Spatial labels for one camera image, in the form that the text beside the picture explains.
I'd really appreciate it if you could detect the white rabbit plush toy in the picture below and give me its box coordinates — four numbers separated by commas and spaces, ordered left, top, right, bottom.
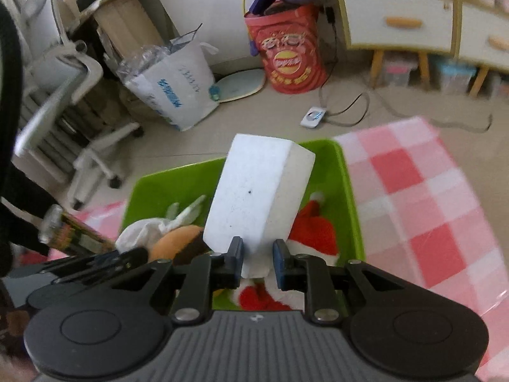
115, 195, 208, 252

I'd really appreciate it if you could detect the white round floor scale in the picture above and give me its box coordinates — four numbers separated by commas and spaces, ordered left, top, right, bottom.
212, 67, 267, 103

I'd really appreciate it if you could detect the white office chair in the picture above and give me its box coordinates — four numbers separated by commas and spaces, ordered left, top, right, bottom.
14, 0, 142, 211

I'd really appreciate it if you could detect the red snack bucket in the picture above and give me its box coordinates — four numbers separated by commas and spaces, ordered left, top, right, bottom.
244, 2, 329, 95

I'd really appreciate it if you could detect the pink checkered tablecloth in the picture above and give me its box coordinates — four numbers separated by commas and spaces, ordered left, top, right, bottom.
73, 116, 509, 382

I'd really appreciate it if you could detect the white woven bag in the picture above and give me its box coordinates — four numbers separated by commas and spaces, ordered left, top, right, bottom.
118, 32, 222, 132

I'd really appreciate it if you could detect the pile of clear plastic bottles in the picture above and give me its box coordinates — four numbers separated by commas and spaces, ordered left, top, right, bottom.
116, 36, 199, 86

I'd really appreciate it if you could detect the green plastic bin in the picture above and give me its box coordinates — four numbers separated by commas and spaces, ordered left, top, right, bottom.
118, 139, 366, 312

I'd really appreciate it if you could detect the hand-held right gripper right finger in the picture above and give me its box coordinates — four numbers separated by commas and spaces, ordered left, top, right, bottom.
273, 239, 404, 324

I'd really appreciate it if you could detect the white small corded device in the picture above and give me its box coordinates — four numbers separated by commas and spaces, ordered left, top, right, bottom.
300, 106, 329, 130

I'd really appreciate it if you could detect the white cabinet with wooden legs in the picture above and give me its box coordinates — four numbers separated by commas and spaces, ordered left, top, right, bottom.
331, 0, 509, 98

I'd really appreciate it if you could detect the red santa plush toy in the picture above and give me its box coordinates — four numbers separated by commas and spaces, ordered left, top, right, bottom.
238, 192, 340, 312

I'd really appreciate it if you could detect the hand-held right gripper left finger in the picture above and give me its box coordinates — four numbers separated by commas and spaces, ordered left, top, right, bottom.
107, 237, 244, 324

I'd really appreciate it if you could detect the wooden desk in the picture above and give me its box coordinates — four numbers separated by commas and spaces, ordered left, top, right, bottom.
59, 0, 178, 54

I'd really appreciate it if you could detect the pink clear storage box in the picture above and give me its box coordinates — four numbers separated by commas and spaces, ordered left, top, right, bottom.
379, 53, 419, 88

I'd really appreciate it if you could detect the black cable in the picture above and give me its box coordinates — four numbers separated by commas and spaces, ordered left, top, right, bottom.
319, 5, 494, 133

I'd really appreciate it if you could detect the blue clear storage box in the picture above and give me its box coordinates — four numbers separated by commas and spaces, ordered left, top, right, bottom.
430, 56, 477, 95

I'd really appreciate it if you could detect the white foam block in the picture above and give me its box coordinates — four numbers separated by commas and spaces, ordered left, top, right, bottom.
202, 133, 317, 280

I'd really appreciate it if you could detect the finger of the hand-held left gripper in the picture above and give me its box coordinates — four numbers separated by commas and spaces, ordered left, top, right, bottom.
40, 247, 150, 285

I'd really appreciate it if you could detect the orange brown plush toy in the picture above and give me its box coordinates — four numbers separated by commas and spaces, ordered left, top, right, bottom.
149, 225, 212, 266

